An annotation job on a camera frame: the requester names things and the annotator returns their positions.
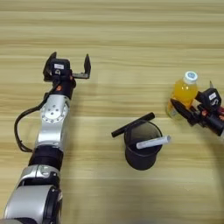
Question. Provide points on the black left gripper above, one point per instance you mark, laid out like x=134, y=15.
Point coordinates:
x=64, y=87

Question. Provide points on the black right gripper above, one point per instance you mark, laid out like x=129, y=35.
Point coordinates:
x=214, y=121

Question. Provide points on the orange juice bottle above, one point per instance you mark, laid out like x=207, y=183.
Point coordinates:
x=183, y=92

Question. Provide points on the black marker pen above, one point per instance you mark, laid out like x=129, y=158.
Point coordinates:
x=134, y=124

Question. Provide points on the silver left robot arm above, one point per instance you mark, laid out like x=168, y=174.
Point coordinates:
x=52, y=128

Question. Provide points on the left gripper labelled black box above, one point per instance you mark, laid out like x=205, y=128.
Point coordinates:
x=60, y=68

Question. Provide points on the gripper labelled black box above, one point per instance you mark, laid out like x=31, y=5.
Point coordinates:
x=211, y=97
x=60, y=68

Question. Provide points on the right gripper labelled black box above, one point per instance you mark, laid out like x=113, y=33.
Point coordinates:
x=211, y=97

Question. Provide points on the grey marker pen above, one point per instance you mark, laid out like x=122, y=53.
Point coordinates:
x=153, y=142

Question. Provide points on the black pen cup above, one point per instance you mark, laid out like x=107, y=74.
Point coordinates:
x=143, y=159

